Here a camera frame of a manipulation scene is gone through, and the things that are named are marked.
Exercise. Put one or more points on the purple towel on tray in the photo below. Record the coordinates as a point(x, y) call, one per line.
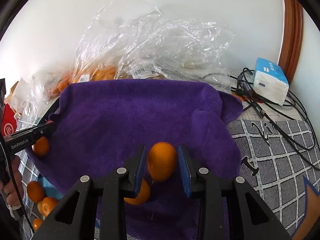
point(100, 125)

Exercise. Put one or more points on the person's left hand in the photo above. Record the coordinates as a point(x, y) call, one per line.
point(9, 189)

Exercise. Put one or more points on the blue white tissue pack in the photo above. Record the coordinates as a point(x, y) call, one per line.
point(270, 81)

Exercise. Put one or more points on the small clear plastic bag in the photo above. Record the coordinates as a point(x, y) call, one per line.
point(31, 99)

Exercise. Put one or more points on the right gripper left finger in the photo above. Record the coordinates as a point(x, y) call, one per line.
point(75, 215)

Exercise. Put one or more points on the oval orange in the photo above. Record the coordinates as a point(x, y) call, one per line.
point(161, 161)

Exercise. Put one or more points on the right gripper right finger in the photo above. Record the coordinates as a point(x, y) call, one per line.
point(229, 209)

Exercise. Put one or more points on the red paper shopping bag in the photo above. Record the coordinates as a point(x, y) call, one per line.
point(8, 123)

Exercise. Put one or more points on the black tray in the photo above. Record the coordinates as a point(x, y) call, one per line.
point(54, 108)

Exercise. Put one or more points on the large orange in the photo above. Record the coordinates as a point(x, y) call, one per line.
point(41, 147)
point(35, 192)

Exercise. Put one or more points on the large clear plastic bag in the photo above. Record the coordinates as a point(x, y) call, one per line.
point(144, 43)

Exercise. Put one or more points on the blue paper under tray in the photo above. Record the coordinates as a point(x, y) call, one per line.
point(49, 189)

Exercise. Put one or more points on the grey checked tablecloth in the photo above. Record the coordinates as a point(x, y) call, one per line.
point(281, 175)

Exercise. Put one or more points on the brown wooden door frame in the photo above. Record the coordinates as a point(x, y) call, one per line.
point(292, 38)

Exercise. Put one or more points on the bagged oranges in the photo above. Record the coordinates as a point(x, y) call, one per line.
point(93, 74)

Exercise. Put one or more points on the small orange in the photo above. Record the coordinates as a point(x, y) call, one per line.
point(46, 206)
point(37, 222)

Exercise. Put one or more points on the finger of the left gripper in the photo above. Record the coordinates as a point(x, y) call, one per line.
point(23, 139)

